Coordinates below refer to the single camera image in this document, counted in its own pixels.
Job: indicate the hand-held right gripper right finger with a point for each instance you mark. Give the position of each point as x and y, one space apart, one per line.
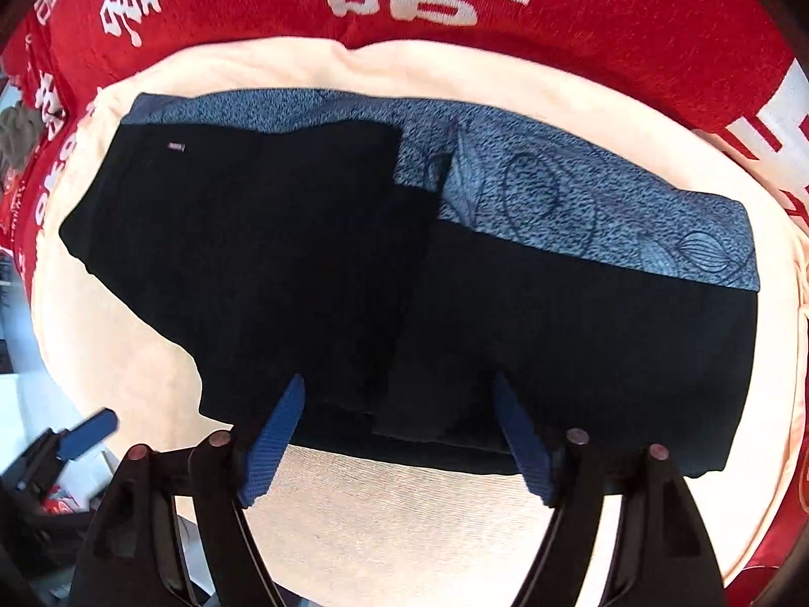
528 449

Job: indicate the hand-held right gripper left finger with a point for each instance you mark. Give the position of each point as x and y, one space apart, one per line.
272 449

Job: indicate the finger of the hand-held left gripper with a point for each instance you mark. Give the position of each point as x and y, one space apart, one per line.
88 433

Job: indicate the black pants with blue trim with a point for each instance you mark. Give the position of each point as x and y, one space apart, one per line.
284 265

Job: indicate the red white object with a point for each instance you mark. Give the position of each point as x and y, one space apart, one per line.
58 507

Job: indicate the cream blanket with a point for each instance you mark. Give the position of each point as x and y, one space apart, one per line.
411 518

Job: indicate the grey cloth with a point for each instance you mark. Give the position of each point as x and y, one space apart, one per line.
19 133

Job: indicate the red printed blanket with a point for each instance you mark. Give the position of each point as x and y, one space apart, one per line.
569 12

